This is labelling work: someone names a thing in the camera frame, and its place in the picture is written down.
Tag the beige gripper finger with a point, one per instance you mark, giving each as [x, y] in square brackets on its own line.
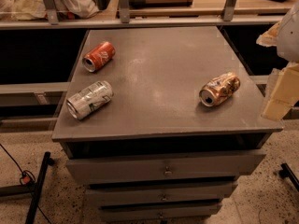
[282, 92]
[269, 38]

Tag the orange soda can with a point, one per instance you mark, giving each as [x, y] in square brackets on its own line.
[219, 89]

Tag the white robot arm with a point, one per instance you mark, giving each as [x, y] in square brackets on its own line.
[288, 36]

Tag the red soda can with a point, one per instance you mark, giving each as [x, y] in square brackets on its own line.
[99, 56]

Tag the white green soda can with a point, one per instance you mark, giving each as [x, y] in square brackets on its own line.
[86, 101]

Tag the black stand leg right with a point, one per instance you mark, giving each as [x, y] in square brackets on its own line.
[286, 172]

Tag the black stand leg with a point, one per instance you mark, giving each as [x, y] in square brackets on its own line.
[29, 184]
[286, 172]

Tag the grey drawer cabinet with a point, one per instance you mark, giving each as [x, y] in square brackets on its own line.
[155, 151]

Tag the white cloth on shelf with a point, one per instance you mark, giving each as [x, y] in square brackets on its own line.
[26, 10]

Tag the black stand leg left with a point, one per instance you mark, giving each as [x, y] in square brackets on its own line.
[29, 184]

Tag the metal shelf rail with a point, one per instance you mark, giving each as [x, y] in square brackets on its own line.
[201, 12]

